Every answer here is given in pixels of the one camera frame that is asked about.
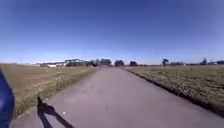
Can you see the row of trees and buildings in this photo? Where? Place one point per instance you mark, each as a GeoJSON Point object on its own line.
{"type": "Point", "coordinates": [106, 62]}

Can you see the grey asphalt path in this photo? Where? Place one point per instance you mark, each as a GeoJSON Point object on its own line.
{"type": "Point", "coordinates": [116, 100]}

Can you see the low white building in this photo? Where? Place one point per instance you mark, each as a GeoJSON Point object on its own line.
{"type": "Point", "coordinates": [51, 65]}

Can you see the dry grass field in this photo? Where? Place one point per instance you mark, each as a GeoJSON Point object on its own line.
{"type": "Point", "coordinates": [186, 80]}
{"type": "Point", "coordinates": [36, 80]}

